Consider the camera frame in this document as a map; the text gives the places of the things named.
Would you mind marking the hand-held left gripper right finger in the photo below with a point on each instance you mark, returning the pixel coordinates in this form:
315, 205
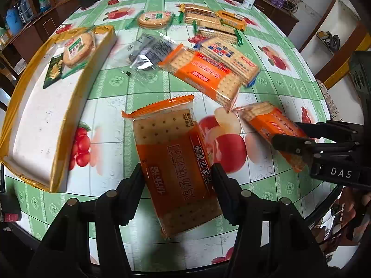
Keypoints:
222, 186

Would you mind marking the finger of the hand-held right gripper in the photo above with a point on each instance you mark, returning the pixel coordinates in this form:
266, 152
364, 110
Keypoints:
289, 144
324, 129

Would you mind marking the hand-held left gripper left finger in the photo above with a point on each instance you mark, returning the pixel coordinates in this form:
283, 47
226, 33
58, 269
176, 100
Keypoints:
132, 191

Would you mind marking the small orange cracker packet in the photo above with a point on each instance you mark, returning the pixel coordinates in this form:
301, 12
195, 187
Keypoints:
260, 121

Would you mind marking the large orange soda cracker packet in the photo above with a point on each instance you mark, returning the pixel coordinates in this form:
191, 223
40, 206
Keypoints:
171, 162

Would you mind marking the white box with gold rim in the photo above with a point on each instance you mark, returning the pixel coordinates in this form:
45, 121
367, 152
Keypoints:
37, 115

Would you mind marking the orange opaque biscuit packet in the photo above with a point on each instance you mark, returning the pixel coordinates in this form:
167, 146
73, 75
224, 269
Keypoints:
232, 20

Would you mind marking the round biscuit green-label packet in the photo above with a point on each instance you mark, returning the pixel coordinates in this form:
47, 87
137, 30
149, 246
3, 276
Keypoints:
153, 19
78, 49

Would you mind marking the person's right hand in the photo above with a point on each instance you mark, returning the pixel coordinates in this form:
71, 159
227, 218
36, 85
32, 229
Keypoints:
352, 208

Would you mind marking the white blue-red print cracker packet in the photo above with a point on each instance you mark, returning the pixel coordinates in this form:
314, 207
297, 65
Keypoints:
232, 58

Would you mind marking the fruit printed tablecloth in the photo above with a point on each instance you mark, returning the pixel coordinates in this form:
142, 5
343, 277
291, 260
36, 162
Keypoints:
116, 87

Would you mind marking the orange clear-end cracker packet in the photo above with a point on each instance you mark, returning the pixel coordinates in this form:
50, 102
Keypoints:
203, 78

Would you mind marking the green-end clear cracker packet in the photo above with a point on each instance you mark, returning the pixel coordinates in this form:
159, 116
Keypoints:
217, 32
200, 19

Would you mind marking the silver foil snack packet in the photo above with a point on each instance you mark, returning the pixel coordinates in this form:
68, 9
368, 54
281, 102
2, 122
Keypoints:
150, 49

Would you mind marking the dark green flat snack packet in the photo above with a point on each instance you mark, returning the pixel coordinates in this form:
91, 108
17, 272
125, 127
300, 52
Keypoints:
53, 69

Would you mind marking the yellow square cracker packet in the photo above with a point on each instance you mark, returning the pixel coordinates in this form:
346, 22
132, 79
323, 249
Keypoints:
192, 7

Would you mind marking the blue water jug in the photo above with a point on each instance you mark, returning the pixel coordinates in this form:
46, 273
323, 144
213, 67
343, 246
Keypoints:
14, 20

